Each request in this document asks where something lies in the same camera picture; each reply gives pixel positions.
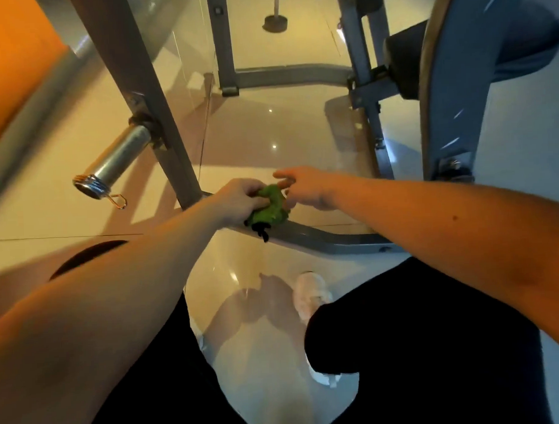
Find green cleaning cloth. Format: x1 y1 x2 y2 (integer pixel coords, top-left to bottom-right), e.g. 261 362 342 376
244 182 294 244

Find person's left forearm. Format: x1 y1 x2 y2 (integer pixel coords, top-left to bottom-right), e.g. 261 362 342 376
0 197 244 424

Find person's black trousers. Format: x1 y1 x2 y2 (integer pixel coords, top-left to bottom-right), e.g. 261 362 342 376
48 220 554 424

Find metal spring barbell collar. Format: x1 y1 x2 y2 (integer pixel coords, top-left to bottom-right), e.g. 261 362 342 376
71 172 131 213

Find person's right hand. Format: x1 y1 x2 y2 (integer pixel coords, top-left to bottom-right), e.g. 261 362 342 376
273 165 340 214

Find grey steel gym machine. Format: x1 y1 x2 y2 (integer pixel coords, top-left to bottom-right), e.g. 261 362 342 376
67 0 559 268

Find person's left hand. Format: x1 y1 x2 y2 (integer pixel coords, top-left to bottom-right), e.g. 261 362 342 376
209 177 274 227

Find person's right forearm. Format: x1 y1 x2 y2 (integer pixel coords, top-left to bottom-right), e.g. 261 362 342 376
324 165 559 371

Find person's white right shoe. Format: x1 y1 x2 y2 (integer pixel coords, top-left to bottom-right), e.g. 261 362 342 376
290 269 345 391

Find black dumbbell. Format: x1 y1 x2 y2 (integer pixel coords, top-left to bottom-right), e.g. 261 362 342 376
261 0 294 35

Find chrome weight storage peg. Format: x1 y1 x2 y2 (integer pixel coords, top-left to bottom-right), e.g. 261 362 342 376
71 121 162 203

